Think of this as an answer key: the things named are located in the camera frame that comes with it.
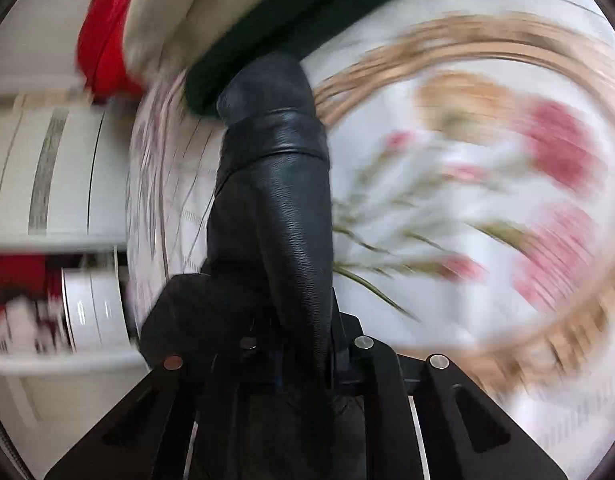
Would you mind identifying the black leather jacket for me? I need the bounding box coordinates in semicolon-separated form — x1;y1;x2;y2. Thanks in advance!
139;53;366;479

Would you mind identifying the white wardrobe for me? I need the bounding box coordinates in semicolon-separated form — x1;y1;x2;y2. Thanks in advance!
0;0;144;479

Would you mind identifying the white small drawer box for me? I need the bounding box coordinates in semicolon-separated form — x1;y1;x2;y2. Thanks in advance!
62;269;130;351

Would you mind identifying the white floral bed sheet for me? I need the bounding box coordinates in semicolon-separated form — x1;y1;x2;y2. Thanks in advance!
303;0;615;479

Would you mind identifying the red folded blanket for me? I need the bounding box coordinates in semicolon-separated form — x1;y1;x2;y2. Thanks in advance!
76;0;144;102

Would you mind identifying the cream knitted folded garment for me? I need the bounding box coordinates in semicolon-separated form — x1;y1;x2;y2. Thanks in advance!
123;0;262;86

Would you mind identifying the dark green folded garment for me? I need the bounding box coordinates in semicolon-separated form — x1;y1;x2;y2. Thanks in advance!
185;0;390;116

